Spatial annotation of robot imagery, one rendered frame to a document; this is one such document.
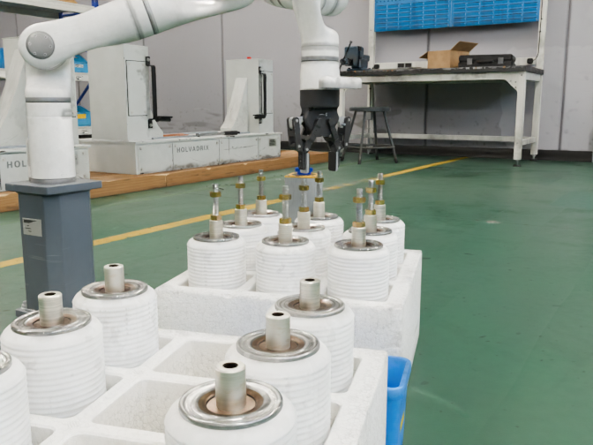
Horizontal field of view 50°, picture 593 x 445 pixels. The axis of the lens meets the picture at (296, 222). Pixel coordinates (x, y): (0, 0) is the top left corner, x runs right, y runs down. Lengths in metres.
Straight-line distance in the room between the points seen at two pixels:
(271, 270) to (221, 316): 0.10
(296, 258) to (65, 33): 0.72
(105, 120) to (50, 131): 2.43
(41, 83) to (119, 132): 2.32
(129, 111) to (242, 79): 1.30
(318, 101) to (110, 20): 0.49
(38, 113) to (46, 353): 0.87
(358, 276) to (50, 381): 0.48
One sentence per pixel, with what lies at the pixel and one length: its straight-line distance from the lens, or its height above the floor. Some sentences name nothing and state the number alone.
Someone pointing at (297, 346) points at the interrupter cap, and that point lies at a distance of 0.58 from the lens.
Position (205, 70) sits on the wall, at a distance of 7.55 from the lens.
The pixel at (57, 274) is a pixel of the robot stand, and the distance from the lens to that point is 1.46.
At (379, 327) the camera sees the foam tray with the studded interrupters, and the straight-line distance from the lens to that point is 0.94.
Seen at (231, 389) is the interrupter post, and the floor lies 0.27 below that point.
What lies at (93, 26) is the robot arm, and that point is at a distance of 1.43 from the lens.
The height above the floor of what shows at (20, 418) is 0.21.
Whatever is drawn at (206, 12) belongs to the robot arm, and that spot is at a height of 0.66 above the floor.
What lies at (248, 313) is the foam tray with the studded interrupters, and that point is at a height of 0.15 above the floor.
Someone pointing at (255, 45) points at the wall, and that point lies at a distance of 7.15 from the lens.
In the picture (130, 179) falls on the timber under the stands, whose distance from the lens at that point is 3.57.
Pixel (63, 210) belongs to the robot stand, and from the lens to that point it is 1.44.
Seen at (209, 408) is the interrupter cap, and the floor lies 0.25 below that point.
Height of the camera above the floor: 0.46
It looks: 10 degrees down
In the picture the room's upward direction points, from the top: straight up
